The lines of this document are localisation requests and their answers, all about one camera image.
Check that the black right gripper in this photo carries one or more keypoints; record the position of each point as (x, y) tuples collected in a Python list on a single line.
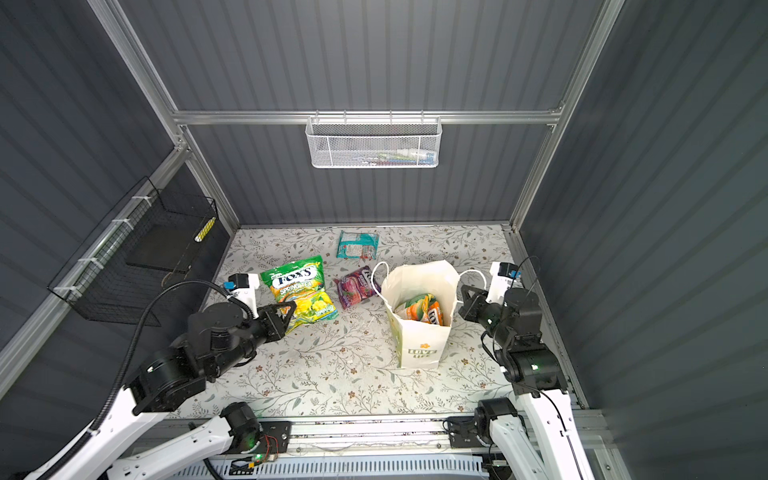
[(472, 302)]

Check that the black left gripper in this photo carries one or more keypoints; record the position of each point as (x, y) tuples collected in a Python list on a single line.
[(269, 316)]

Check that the large orange candy bag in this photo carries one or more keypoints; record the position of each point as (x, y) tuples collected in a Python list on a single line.
[(424, 308)]

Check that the lime Fox's candy bag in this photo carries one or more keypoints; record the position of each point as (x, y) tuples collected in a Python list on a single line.
[(302, 282)]

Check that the white illustrated paper bag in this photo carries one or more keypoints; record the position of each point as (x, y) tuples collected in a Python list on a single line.
[(420, 346)]

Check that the purple Fox's candy bag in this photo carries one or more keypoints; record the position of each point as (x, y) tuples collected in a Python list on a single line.
[(356, 287)]

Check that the teal candy bag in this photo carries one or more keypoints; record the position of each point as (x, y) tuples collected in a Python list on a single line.
[(357, 245)]

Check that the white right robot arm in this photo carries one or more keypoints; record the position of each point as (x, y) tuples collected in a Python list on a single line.
[(534, 427)]

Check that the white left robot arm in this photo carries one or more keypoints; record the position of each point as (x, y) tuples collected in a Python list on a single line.
[(219, 338)]

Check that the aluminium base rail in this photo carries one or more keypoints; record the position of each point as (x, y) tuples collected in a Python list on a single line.
[(383, 434)]

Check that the black wire basket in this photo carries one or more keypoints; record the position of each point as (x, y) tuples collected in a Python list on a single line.
[(165, 237)]

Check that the white wire mesh basket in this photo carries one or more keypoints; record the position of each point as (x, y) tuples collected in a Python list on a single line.
[(388, 145)]

